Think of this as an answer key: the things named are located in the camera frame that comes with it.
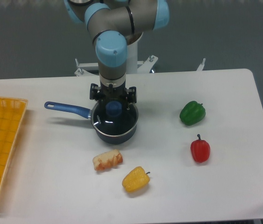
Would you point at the glass lid with blue knob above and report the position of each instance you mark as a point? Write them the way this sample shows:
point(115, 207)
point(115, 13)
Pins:
point(113, 119)

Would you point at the green bell pepper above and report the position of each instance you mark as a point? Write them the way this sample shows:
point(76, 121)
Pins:
point(192, 113)

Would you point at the toasted bread piece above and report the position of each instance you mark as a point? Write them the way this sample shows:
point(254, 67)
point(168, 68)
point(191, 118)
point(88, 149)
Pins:
point(107, 160)

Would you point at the white table clamp bracket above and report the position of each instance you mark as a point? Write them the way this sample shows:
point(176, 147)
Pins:
point(201, 66)

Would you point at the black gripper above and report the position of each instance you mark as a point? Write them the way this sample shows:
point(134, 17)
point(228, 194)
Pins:
point(112, 93)

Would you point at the red bell pepper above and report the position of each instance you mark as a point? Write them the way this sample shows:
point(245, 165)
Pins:
point(200, 150)

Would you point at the dark saucepan with blue handle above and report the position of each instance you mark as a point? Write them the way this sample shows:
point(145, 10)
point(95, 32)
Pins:
point(86, 113)

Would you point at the yellow bell pepper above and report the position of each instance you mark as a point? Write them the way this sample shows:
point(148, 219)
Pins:
point(135, 180)

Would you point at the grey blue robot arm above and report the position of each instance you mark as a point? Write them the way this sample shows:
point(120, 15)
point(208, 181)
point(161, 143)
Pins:
point(111, 24)

